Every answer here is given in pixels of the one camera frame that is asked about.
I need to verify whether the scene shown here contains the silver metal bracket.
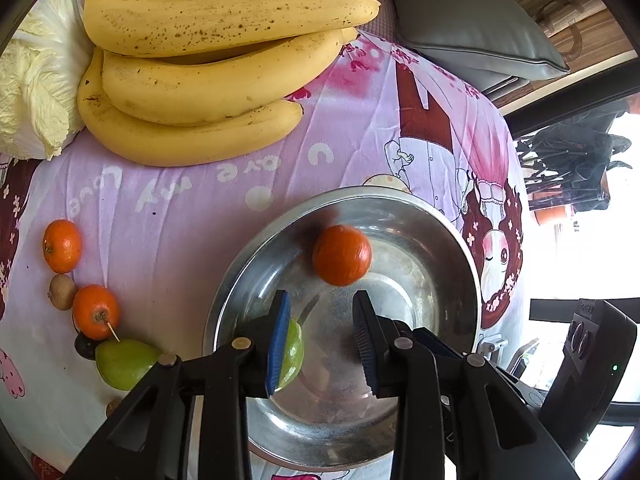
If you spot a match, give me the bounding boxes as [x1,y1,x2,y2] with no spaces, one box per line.
[477,337,508,361]

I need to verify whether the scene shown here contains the grey sofa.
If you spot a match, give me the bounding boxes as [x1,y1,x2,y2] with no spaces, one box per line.
[470,72,518,106]

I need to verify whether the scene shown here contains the mandarin orange with stem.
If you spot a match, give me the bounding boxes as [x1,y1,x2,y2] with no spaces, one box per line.
[72,284,122,343]

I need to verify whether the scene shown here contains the pink cartoon printed sheet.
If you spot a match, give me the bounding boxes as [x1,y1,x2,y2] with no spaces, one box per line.
[0,25,531,480]

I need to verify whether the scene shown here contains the orange flowerpot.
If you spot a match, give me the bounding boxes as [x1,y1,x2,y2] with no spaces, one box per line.
[534,206,571,226]

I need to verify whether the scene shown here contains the green pear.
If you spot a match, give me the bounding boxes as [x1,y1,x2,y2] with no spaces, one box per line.
[95,338,163,392]

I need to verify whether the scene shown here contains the spotted yellow banana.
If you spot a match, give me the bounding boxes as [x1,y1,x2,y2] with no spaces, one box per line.
[82,0,382,58]

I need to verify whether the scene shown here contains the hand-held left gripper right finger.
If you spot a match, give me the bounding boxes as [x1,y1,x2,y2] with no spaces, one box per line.
[351,290,581,480]

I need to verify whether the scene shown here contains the black folded stroller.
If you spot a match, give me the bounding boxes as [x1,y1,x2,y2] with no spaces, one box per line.
[515,110,633,211]

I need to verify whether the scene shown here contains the grey leather cushion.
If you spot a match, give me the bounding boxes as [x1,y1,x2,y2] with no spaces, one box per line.
[382,0,571,81]

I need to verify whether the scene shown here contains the dark red cherry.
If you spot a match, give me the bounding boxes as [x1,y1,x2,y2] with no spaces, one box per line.
[74,332,101,362]

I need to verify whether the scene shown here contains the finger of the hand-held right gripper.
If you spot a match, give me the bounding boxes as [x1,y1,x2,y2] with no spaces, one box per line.
[413,326,465,361]

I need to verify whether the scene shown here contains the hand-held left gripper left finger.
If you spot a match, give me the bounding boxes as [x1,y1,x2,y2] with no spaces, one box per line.
[62,290,293,480]

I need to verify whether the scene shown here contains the napa cabbage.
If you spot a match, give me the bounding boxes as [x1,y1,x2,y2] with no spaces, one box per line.
[0,0,96,161]

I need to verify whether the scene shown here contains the stainless steel bowl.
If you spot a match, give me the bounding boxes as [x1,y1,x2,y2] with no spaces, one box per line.
[202,186,482,473]

